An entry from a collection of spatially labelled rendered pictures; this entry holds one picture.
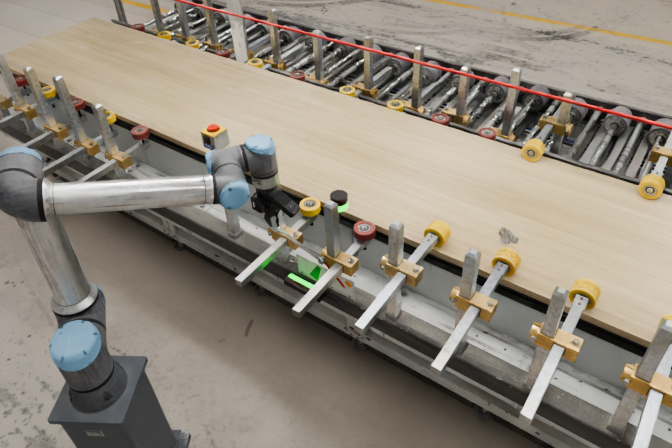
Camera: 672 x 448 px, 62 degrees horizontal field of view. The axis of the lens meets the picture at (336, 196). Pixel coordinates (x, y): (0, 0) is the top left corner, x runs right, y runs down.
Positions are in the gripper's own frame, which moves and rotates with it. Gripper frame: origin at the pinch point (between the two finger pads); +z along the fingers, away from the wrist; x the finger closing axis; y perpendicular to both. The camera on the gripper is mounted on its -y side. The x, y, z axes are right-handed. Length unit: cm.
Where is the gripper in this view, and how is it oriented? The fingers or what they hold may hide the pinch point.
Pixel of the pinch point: (277, 229)
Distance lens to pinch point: 199.6
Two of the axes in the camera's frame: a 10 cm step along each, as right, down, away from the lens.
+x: -5.8, 5.4, -6.2
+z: 0.4, 7.7, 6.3
